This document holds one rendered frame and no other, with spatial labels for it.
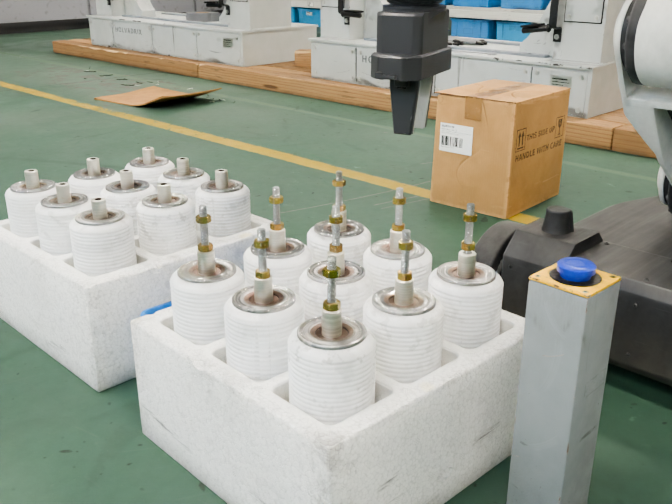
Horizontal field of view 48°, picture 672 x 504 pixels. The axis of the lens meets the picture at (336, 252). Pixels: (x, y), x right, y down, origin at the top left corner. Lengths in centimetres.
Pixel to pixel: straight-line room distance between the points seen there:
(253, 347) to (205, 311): 11
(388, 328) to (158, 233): 52
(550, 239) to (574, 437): 45
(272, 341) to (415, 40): 37
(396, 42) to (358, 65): 276
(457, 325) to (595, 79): 206
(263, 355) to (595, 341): 37
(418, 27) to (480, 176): 126
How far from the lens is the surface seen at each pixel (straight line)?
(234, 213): 132
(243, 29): 422
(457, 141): 202
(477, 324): 96
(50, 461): 112
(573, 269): 82
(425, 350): 88
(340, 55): 361
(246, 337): 88
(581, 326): 81
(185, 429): 101
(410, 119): 80
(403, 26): 77
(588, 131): 284
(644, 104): 118
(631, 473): 110
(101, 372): 123
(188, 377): 95
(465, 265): 97
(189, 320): 97
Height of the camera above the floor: 63
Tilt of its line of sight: 21 degrees down
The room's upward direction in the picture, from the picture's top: straight up
